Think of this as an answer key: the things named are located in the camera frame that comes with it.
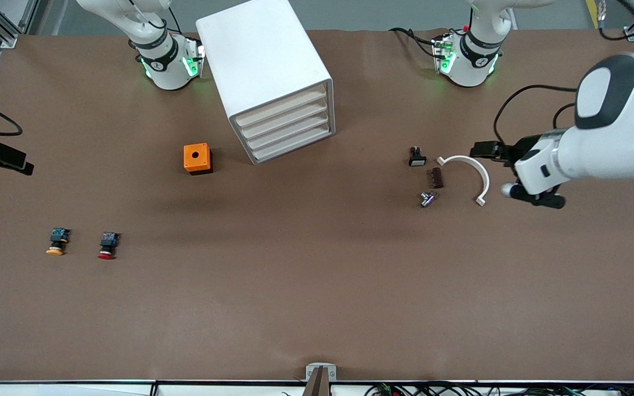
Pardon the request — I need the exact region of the yellow push button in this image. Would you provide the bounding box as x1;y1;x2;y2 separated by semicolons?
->
46;227;71;257

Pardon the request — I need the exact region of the red push button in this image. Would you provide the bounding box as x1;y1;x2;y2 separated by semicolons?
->
97;231;121;260

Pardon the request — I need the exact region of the white curved pipe clamp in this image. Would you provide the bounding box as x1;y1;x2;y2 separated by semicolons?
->
437;155;491;207

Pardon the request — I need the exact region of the orange box with hole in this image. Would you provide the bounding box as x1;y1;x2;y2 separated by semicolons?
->
183;143;213;175

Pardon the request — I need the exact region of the brown table cover sheet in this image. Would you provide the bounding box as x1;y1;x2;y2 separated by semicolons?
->
0;27;634;383

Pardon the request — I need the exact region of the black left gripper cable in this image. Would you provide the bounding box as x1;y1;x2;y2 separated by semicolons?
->
493;84;579;146

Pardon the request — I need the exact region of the black arm base cable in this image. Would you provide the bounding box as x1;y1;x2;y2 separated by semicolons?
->
389;26;441;58

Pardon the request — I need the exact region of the white table edge rail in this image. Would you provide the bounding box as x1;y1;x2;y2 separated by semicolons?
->
0;379;634;396

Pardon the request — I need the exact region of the black cable bundle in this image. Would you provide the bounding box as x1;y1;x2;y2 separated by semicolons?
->
364;382;634;396

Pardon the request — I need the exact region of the grey metal bracket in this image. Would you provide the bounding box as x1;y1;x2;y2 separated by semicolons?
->
305;363;337;396

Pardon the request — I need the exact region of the dark tapered post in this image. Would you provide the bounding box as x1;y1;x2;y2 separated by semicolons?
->
302;367;332;396

